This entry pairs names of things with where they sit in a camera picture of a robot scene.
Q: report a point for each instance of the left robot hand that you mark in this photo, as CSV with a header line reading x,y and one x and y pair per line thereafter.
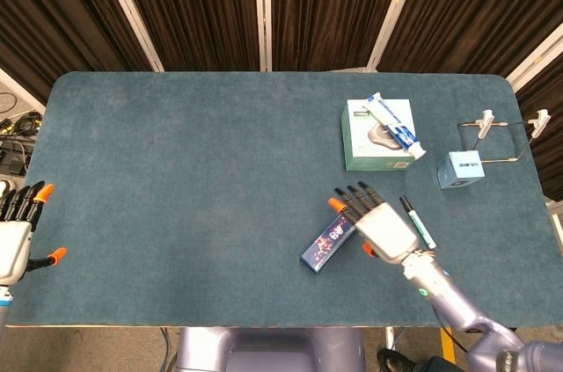
x,y
13,249

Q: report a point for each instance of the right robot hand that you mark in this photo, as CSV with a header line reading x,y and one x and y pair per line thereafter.
x,y
387,231

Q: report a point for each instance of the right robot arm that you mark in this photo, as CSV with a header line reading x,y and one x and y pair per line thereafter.
x,y
457,306

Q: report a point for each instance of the grey purple robot base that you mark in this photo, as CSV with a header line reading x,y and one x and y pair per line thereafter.
x,y
272,354

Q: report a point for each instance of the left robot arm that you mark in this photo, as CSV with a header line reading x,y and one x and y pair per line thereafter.
x,y
3,306

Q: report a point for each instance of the white marker with black cap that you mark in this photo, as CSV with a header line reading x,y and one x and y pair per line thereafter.
x,y
407,207

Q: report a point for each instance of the white rounded floor device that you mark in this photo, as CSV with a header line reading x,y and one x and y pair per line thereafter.
x,y
2,187

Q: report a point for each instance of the green white product box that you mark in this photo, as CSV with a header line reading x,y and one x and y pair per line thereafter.
x,y
365,156

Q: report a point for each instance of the black foot pedal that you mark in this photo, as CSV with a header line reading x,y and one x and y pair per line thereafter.
x,y
13,165

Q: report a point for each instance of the small light blue cube box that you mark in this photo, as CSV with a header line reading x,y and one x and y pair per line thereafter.
x,y
459,169

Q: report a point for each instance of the blue white toothpaste tube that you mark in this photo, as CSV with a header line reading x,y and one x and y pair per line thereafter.
x,y
396,126

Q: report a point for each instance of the white table leg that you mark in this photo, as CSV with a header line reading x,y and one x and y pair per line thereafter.
x,y
390,339

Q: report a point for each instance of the black shoe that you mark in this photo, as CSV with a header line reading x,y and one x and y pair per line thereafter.
x,y
396,361

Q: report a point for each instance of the white plastic clip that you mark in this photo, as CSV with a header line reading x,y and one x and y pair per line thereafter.
x,y
538,122
485,123

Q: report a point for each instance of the blue felt table mat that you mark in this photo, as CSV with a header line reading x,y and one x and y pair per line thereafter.
x,y
176,169

